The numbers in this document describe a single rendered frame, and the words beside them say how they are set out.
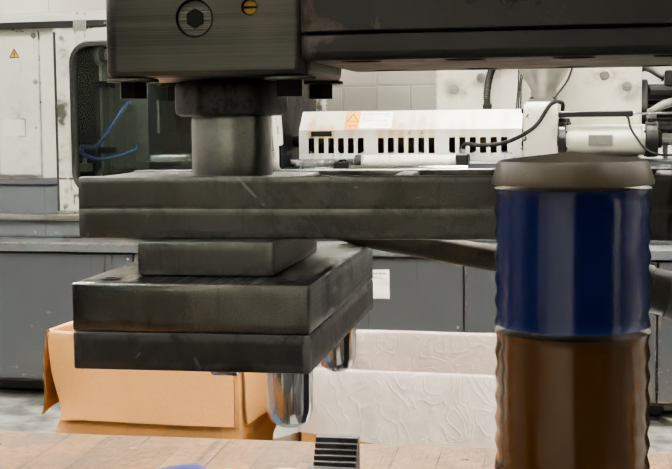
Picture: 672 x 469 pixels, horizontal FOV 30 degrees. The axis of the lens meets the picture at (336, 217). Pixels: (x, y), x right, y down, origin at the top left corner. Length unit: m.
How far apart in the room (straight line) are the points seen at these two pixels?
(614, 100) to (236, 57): 5.09
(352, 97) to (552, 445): 6.86
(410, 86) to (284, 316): 6.54
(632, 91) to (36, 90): 2.58
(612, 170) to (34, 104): 5.36
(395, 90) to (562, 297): 6.75
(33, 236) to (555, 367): 5.36
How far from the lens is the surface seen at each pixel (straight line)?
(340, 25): 0.51
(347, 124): 5.42
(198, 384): 2.90
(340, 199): 0.53
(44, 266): 5.62
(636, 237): 0.30
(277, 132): 5.10
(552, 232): 0.29
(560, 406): 0.30
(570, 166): 0.29
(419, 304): 5.12
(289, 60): 0.53
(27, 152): 5.65
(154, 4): 0.55
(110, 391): 2.98
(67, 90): 5.50
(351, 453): 0.87
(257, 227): 0.54
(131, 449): 1.22
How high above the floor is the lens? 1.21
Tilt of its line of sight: 4 degrees down
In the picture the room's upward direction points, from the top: 1 degrees counter-clockwise
